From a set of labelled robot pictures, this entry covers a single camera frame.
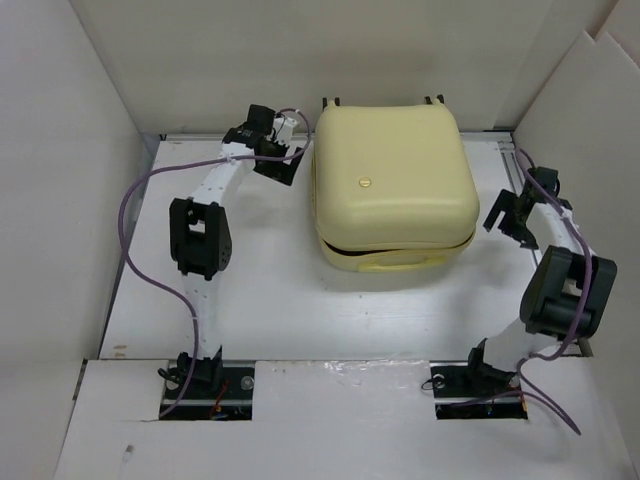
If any yellow suitcase black lining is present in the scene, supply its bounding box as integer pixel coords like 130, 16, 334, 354
310, 95, 480, 274

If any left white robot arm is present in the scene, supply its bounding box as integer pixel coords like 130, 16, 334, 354
169, 104, 307, 397

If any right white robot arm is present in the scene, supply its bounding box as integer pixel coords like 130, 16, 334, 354
462, 167, 617, 394

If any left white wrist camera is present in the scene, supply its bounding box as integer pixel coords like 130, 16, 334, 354
271, 115, 299, 146

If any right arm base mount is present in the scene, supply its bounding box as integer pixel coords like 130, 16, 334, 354
421, 346, 528, 420

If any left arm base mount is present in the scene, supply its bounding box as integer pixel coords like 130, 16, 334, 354
158, 352, 255, 422

